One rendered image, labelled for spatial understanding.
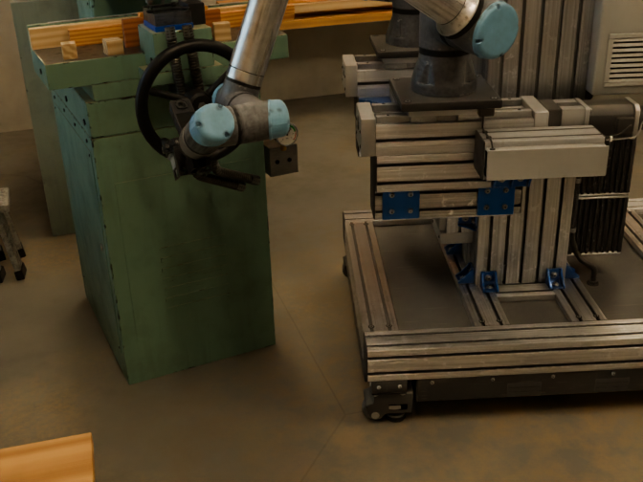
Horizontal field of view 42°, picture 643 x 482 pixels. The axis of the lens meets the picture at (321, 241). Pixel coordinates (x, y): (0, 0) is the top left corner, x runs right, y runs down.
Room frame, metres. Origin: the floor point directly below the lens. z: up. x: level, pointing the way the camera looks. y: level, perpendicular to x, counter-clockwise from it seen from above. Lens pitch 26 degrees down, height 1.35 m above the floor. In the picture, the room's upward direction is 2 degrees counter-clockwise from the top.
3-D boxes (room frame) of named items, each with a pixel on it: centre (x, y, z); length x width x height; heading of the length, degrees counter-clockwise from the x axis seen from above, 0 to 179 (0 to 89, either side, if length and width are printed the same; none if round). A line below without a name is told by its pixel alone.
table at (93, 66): (2.07, 0.36, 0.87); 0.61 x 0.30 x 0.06; 115
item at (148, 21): (2.00, 0.32, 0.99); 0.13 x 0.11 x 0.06; 115
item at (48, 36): (2.19, 0.42, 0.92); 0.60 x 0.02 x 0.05; 115
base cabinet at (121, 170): (2.28, 0.46, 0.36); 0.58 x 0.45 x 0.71; 25
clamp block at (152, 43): (2.00, 0.33, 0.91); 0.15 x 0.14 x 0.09; 115
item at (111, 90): (2.12, 0.39, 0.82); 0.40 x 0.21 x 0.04; 115
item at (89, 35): (2.21, 0.33, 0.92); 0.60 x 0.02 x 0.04; 115
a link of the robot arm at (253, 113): (1.58, 0.12, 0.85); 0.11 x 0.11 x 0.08; 24
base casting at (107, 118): (2.28, 0.46, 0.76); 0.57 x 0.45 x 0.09; 25
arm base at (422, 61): (1.89, -0.29, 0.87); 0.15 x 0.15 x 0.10
